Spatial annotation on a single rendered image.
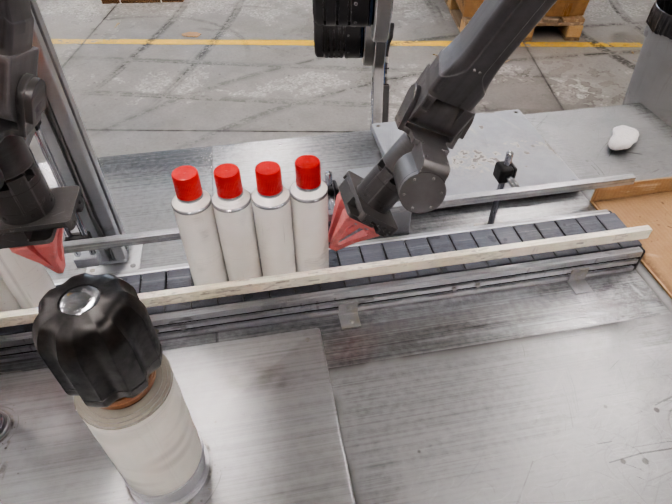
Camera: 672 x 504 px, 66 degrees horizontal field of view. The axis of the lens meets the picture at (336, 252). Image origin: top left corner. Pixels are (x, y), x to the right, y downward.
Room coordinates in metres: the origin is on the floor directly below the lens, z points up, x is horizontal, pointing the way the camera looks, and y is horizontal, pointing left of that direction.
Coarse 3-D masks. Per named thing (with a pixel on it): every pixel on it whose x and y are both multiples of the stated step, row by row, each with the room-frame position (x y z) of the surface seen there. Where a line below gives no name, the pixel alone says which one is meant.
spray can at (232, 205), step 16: (224, 176) 0.53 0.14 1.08; (240, 176) 0.54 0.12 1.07; (224, 192) 0.53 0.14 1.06; (240, 192) 0.53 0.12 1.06; (224, 208) 0.52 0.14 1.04; (240, 208) 0.52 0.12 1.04; (224, 224) 0.52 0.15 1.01; (240, 224) 0.52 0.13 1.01; (224, 240) 0.52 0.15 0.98; (240, 240) 0.52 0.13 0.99; (256, 240) 0.54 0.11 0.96; (224, 256) 0.53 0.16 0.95; (240, 256) 0.52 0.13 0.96; (256, 256) 0.53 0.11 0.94; (240, 272) 0.52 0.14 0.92; (256, 272) 0.53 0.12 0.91
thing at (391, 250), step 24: (600, 216) 0.69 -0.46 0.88; (408, 240) 0.63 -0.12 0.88; (432, 240) 0.63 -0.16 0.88; (456, 240) 0.63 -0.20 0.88; (480, 240) 0.63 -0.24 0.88; (504, 240) 0.63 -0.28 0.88; (528, 240) 0.63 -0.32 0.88; (336, 264) 0.57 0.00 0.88; (480, 264) 0.57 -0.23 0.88; (504, 264) 0.58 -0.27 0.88; (144, 288) 0.52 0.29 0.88; (168, 288) 0.52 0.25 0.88; (288, 288) 0.52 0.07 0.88; (312, 288) 0.52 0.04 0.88; (336, 288) 0.53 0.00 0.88
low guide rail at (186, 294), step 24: (552, 240) 0.59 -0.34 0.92; (576, 240) 0.59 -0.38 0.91; (600, 240) 0.60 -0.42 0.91; (624, 240) 0.61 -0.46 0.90; (360, 264) 0.54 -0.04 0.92; (384, 264) 0.54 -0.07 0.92; (408, 264) 0.54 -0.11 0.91; (432, 264) 0.55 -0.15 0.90; (456, 264) 0.56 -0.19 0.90; (192, 288) 0.49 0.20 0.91; (216, 288) 0.49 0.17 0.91; (240, 288) 0.50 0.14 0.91; (264, 288) 0.50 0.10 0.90; (0, 312) 0.45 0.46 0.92; (24, 312) 0.45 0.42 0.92
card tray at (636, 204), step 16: (608, 192) 0.79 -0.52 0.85; (624, 192) 0.80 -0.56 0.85; (640, 192) 0.81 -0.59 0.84; (656, 192) 0.81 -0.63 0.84; (608, 208) 0.77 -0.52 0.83; (624, 208) 0.77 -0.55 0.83; (640, 208) 0.77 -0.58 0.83; (656, 208) 0.77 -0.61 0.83; (640, 224) 0.72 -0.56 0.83; (656, 224) 0.72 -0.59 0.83; (640, 240) 0.68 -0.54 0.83; (656, 240) 0.68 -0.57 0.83; (656, 256) 0.64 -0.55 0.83; (656, 272) 0.60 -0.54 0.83
